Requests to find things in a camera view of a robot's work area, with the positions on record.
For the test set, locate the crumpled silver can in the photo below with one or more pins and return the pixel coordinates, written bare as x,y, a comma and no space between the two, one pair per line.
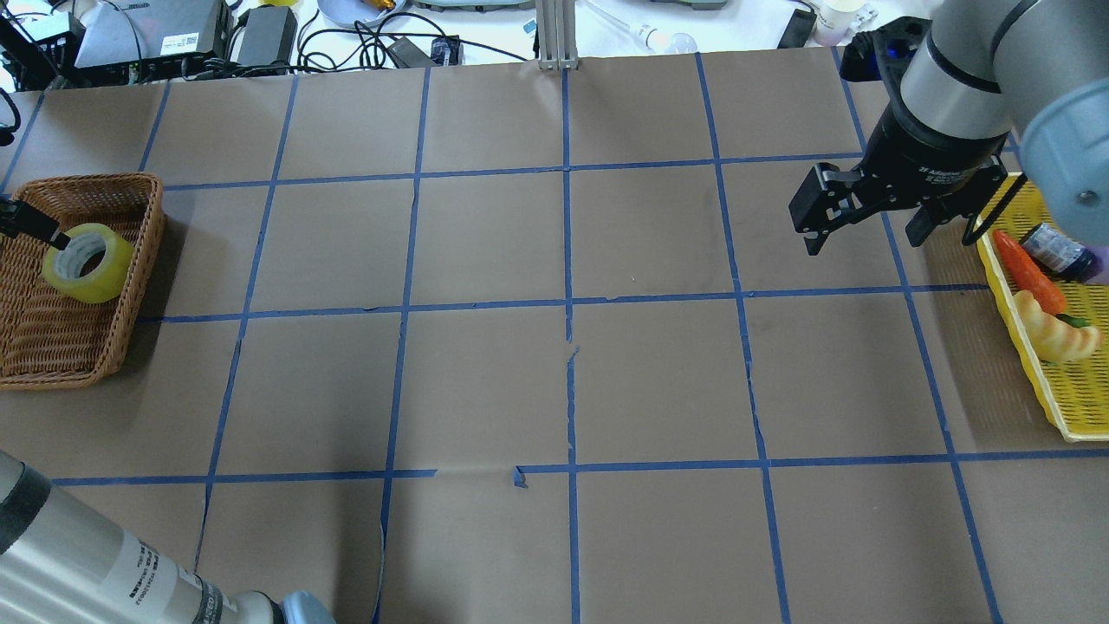
1059,254

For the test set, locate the yellow woven basket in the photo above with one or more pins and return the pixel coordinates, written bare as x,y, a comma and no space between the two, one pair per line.
1072,395

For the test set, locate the yellow tape roll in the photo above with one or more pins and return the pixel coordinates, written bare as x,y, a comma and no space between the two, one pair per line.
94,267

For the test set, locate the black power adapter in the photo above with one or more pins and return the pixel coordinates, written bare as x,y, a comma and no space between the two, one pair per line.
267,36

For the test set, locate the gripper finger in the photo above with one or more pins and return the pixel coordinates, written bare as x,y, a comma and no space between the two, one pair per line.
825,203
939,211

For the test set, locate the black computer box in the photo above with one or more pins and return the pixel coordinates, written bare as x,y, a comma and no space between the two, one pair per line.
133,42

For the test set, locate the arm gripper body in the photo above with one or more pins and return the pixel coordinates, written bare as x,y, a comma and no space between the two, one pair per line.
927,156

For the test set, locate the toy banana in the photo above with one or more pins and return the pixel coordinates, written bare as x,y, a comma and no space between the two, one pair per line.
1053,339

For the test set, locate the toy carrot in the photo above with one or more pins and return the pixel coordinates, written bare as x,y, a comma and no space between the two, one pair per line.
1027,275

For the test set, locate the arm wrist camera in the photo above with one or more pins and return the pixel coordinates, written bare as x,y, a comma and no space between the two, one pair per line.
883,54

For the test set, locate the brown wicker basket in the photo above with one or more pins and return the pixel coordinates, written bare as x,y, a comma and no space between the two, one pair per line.
51,340

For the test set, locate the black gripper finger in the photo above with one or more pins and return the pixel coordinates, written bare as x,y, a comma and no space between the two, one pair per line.
18,218

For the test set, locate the purple cube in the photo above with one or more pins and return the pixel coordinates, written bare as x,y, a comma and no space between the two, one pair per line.
1101,276

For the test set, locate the blue plate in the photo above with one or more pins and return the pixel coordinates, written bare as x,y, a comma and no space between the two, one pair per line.
346,14

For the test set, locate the aluminium frame post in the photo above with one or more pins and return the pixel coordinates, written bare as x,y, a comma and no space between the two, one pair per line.
556,35

